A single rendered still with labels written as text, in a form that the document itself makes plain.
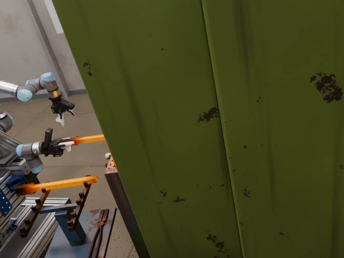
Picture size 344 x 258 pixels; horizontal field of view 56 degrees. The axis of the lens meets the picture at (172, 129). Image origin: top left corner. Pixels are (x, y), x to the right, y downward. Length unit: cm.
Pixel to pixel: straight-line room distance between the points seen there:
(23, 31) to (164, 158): 461
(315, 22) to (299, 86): 18
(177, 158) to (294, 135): 43
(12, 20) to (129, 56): 468
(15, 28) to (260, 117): 499
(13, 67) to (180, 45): 517
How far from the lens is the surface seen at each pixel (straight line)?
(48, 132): 192
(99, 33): 106
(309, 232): 139
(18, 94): 217
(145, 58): 105
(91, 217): 179
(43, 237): 266
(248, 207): 126
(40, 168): 210
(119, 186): 173
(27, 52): 574
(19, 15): 556
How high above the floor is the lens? 186
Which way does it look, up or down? 30 degrees down
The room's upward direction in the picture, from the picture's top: 14 degrees counter-clockwise
